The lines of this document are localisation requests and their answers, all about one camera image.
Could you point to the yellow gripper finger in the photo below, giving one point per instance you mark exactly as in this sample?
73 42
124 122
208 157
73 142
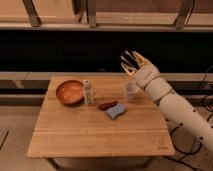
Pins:
128 69
139 58

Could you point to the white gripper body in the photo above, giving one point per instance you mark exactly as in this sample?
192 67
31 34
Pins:
145 74

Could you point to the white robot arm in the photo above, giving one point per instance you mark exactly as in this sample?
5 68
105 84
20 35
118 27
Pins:
174 106

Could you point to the white ceramic cup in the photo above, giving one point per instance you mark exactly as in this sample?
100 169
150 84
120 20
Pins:
130 91

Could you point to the blue sponge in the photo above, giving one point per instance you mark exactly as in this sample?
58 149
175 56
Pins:
115 111

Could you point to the dark red chili pepper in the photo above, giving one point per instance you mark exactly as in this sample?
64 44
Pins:
106 106

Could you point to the clear plastic bottle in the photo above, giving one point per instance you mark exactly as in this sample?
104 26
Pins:
88 92

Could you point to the orange wooden bowl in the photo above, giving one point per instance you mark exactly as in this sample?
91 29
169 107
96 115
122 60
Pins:
70 92

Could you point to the wooden folding table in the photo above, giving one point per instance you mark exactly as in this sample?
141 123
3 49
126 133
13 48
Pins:
86 131

